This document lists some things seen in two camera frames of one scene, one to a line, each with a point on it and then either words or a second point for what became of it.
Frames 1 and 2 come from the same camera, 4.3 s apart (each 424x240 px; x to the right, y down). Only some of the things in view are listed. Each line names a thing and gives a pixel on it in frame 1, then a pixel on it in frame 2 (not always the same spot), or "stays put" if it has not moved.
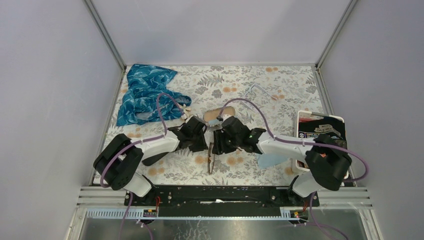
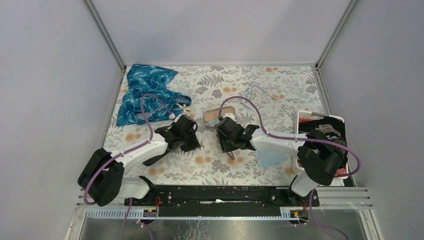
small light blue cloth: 213,121 stays put
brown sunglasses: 211,158 to 230,156
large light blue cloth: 265,160 stays put
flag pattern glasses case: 213,113 stays put
